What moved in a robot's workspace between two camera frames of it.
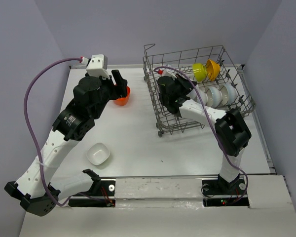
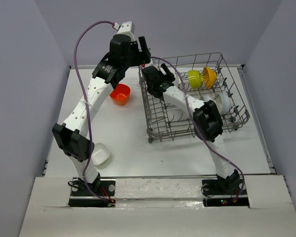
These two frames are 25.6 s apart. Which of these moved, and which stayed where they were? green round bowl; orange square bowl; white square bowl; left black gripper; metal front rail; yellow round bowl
Moved: yellow round bowl; green round bowl; left black gripper
Stayed: white square bowl; metal front rail; orange square bowl
